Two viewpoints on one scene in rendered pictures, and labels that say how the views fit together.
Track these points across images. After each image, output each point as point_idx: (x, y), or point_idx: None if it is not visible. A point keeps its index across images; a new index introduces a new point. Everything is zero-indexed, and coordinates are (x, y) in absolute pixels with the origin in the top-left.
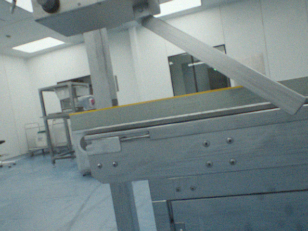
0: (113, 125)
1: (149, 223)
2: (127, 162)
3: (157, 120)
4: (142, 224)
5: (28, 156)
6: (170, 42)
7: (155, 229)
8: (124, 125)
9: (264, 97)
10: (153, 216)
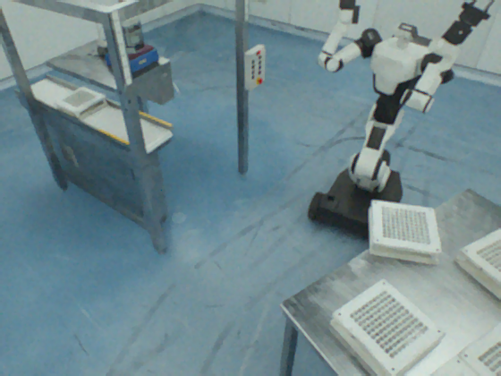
0: (158, 131)
1: (84, 356)
2: None
3: (150, 123)
4: (89, 362)
5: None
6: (146, 100)
7: (89, 339)
8: (158, 126)
9: (146, 106)
10: (69, 369)
